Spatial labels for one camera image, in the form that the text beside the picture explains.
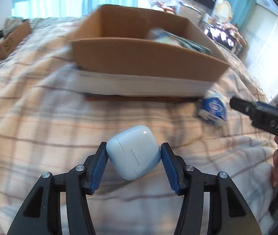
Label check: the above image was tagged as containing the large open cardboard box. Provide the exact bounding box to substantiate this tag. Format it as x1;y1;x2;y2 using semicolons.
69;4;229;101

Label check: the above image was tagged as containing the blue white tissue pack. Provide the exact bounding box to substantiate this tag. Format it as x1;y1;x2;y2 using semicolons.
197;90;226;127

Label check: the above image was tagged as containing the round vanity mirror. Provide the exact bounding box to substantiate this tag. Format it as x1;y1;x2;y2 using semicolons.
214;1;233;24

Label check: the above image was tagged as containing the plaid bed blanket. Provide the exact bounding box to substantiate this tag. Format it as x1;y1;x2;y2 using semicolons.
0;18;276;234

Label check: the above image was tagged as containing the person's right hand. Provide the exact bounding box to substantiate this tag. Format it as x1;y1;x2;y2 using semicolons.
271;150;278;188

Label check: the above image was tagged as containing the white earbuds case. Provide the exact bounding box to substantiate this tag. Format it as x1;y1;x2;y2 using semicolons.
106;125;161;180

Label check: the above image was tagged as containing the clear bottle with blue label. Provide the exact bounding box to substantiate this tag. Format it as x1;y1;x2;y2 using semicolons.
146;28;211;55

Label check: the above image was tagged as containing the dark jacket on chair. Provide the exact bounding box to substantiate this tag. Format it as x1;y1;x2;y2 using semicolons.
204;23;247;52

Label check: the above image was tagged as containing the small cardboard box with items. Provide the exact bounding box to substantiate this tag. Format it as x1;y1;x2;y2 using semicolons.
0;17;32;60

